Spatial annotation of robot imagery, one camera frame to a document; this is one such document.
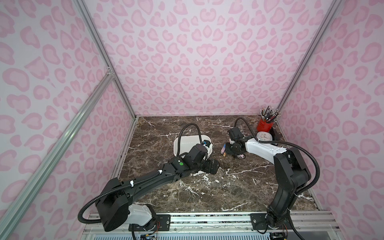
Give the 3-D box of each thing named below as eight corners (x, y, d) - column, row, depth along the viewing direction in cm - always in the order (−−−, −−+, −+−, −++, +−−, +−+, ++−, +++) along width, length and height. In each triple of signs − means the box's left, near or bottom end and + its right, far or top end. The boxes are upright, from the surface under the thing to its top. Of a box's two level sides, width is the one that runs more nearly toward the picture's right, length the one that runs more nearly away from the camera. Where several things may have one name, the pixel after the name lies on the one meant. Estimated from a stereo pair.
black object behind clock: (272, 143, 106) (275, 139, 102) (268, 131, 112) (270, 127, 108) (279, 143, 106) (282, 139, 102) (274, 131, 112) (277, 127, 108)
